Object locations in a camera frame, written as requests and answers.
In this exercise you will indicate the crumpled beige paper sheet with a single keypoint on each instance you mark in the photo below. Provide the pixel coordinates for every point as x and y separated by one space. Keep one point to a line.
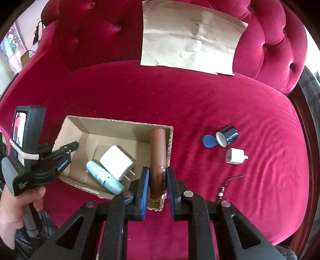
187 37

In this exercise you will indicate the large white charger plug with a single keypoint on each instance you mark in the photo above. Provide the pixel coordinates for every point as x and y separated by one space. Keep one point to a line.
116 158

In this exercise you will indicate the cartoon cat wall poster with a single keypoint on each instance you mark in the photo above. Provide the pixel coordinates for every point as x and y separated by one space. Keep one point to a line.
12 45

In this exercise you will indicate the brown cardboard carton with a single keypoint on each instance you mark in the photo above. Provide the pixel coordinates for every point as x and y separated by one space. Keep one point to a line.
27 53

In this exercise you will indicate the person's plaid trousers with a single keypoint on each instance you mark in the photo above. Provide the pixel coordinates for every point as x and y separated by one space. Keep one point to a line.
47 222

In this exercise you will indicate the red velvet tufted sofa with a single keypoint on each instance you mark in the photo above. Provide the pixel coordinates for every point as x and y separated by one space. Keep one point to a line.
200 100

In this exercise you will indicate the blue key fob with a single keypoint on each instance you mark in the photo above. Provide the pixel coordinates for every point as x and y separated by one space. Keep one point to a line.
207 141

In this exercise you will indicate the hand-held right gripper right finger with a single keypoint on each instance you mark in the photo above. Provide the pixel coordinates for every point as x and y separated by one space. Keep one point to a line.
171 192

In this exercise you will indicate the cardboard box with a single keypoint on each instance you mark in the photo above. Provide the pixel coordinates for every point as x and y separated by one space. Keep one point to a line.
85 132

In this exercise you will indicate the light blue white tube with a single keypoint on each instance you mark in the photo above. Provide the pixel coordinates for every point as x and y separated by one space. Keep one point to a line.
105 178

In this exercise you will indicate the small white charger adapter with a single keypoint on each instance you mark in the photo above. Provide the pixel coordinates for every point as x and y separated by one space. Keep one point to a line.
233 156

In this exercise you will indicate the dark wooden bed frame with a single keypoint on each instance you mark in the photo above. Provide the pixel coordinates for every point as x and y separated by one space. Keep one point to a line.
313 150

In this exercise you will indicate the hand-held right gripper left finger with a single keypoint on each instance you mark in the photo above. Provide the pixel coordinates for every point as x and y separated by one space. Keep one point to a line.
143 192

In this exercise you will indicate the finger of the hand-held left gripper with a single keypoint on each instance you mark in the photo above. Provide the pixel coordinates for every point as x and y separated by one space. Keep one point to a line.
67 148

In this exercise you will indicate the brown lipstick tube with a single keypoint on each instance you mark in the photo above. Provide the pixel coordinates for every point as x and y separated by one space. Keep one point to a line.
157 150

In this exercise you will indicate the person's left hand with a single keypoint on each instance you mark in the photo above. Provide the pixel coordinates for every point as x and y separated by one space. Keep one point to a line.
10 215

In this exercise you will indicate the grey plaid blanket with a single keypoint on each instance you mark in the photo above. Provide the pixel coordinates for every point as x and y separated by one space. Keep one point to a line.
311 85

